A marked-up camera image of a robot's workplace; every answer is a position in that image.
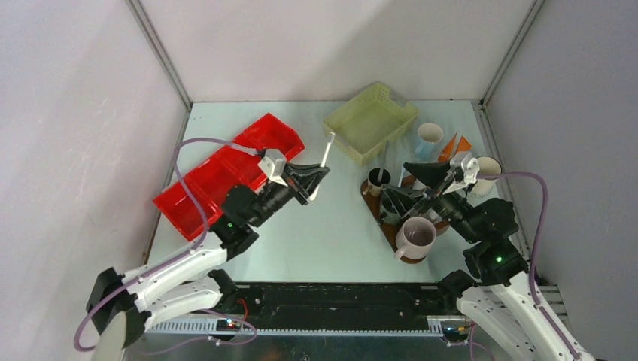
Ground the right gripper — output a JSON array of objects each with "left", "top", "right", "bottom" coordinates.
[{"left": 378, "top": 158, "right": 479, "bottom": 242}]

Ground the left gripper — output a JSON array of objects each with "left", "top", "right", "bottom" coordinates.
[{"left": 248, "top": 162, "right": 329, "bottom": 228}]

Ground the dark green mug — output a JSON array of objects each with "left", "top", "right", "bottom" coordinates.
[{"left": 380, "top": 185, "right": 415, "bottom": 225}]

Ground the brown mug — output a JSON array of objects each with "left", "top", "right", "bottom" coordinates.
[{"left": 362, "top": 168, "right": 391, "bottom": 197}]

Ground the pink white mug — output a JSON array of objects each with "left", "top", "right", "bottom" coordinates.
[{"left": 393, "top": 217, "right": 436, "bottom": 262}]

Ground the light blue mug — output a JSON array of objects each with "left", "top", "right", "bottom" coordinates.
[{"left": 415, "top": 123, "right": 444, "bottom": 161}]

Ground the orange toothpaste tube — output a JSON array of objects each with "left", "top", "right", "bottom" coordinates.
[{"left": 437, "top": 133, "right": 472, "bottom": 162}]

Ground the white mug black handle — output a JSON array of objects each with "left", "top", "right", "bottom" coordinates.
[{"left": 469, "top": 156, "right": 503, "bottom": 198}]

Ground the cream plastic basket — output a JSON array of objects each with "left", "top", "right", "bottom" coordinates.
[{"left": 323, "top": 82, "right": 419, "bottom": 165}]

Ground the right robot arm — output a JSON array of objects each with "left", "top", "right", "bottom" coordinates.
[{"left": 382, "top": 153, "right": 595, "bottom": 360}]

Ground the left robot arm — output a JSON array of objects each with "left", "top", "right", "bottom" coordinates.
[{"left": 87, "top": 163, "right": 330, "bottom": 347}]

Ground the red divided organizer bin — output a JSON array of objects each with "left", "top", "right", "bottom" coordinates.
[{"left": 153, "top": 113, "right": 305, "bottom": 241}]

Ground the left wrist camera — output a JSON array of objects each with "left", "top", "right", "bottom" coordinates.
[{"left": 258, "top": 148, "right": 287, "bottom": 187}]

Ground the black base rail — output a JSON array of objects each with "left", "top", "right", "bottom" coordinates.
[{"left": 219, "top": 281, "right": 474, "bottom": 332}]

